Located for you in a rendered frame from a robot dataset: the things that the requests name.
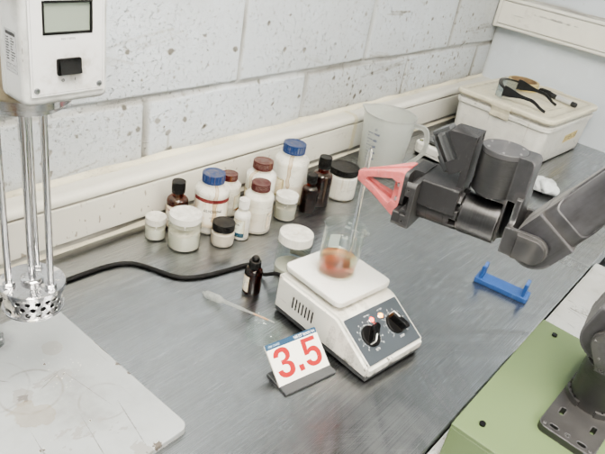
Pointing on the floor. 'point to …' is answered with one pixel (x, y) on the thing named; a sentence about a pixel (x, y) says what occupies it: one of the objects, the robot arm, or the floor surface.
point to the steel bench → (465, 282)
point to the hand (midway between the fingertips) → (365, 175)
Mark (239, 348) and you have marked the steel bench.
